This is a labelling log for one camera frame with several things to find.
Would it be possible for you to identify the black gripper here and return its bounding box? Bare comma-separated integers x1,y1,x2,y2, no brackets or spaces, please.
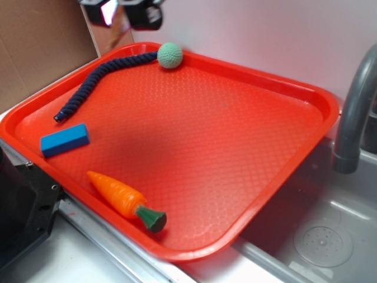
78,0,164,30

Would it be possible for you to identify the green knitted ball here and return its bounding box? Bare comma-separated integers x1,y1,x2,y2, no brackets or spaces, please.
157,42,183,69

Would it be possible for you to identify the brown cardboard panel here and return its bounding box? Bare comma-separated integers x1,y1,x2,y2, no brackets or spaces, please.
0,0,135,114

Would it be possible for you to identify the red plastic tray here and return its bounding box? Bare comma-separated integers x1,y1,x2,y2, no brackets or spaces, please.
1,42,339,262

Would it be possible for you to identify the blue rectangular block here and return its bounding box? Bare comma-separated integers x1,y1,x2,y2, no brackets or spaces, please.
40,123,90,157

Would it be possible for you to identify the orange toy carrot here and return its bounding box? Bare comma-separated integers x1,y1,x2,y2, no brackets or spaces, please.
87,171,167,233

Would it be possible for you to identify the grey toy faucet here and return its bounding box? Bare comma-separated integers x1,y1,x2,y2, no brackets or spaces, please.
331,45,376,174

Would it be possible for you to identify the grey plastic sink basin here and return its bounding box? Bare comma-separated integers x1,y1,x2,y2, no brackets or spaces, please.
182,144,376,282

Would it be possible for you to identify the navy blue twisted rope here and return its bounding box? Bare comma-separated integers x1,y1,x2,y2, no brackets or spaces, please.
53,50,160,124

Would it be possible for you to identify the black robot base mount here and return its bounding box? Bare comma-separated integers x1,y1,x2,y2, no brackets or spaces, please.
1,150,62,272

